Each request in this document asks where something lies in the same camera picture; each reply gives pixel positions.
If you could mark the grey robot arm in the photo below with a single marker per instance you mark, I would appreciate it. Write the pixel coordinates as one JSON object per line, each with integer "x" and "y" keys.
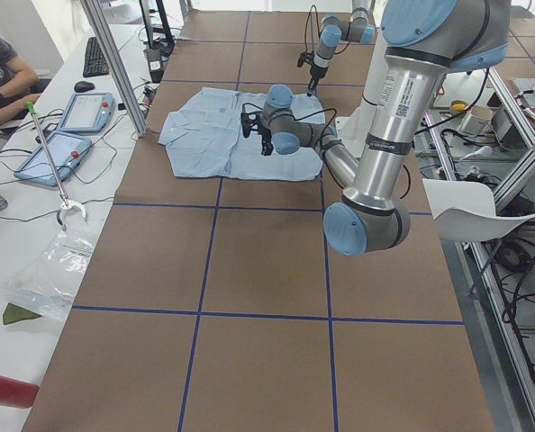
{"x": 425, "y": 40}
{"x": 358, "y": 29}

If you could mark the green cloth piece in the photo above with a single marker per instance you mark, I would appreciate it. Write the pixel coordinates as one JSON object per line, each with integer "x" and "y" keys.
{"x": 14, "y": 314}

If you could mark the seated person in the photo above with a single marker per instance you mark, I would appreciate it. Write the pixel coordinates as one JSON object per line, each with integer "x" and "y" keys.
{"x": 17, "y": 83}

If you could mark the white curved chair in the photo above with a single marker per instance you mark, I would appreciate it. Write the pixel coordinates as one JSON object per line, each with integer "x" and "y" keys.
{"x": 465, "y": 211}

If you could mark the light blue striped shirt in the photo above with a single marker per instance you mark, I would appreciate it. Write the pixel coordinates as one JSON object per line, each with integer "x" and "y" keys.
{"x": 204, "y": 139}

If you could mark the blue teach pendant near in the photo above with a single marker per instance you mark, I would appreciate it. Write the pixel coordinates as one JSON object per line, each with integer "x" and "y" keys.
{"x": 67, "y": 149}

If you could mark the black keyboard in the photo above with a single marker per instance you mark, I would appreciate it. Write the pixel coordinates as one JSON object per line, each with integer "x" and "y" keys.
{"x": 95, "y": 64}

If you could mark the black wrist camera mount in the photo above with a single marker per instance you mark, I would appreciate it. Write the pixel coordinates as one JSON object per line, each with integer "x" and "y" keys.
{"x": 250, "y": 122}
{"x": 305, "y": 58}

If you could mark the blue teach pendant far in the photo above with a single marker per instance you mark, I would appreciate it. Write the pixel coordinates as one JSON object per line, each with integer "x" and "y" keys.
{"x": 87, "y": 113}

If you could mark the black computer mouse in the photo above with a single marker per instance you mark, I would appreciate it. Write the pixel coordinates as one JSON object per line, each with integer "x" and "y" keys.
{"x": 83, "y": 86}

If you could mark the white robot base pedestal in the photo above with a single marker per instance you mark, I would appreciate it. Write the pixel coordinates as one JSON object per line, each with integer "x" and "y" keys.
{"x": 353, "y": 130}

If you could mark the aluminium frame post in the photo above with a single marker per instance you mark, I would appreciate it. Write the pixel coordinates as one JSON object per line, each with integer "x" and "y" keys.
{"x": 106, "y": 41}

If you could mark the clear plastic bag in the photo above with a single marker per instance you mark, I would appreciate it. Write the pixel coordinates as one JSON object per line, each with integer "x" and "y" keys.
{"x": 49, "y": 284}

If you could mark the red bottle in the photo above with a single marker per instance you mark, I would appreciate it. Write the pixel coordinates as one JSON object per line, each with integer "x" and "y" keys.
{"x": 17, "y": 394}

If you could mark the blue teach pendant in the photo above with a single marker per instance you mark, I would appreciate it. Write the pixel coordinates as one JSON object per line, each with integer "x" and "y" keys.
{"x": 87, "y": 113}
{"x": 67, "y": 149}

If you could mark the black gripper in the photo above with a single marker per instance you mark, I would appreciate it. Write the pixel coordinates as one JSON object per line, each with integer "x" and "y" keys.
{"x": 264, "y": 134}
{"x": 314, "y": 74}

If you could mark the metal reacher grabber stick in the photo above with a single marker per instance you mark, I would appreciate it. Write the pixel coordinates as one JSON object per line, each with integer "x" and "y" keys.
{"x": 66, "y": 203}

